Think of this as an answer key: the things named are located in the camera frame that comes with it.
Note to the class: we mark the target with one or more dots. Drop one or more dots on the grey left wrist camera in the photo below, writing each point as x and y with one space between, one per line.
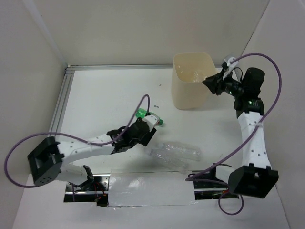
152 121

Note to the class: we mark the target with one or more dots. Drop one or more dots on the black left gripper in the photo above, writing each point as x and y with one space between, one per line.
148 135

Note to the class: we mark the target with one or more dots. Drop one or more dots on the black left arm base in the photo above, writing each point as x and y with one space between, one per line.
94 189

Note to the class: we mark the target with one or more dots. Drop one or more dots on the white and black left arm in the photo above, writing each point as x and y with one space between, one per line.
52 160

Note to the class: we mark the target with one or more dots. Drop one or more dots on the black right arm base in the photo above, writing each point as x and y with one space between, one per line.
208 186

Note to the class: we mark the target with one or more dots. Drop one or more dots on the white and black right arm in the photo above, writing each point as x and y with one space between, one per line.
255 177

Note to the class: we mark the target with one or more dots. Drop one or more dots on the aluminium frame rail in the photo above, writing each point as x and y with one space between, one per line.
95 99

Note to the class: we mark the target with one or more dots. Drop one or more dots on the cream plastic bin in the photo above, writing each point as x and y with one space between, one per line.
189 72

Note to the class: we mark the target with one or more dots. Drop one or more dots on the clear bottle white cap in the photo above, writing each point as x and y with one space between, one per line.
169 159
185 151

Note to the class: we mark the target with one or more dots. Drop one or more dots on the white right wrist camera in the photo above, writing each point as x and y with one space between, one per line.
229 64

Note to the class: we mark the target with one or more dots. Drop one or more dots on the green plastic bottle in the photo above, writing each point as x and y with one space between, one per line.
141 113

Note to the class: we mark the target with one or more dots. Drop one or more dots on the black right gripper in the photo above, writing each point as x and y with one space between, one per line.
212 83

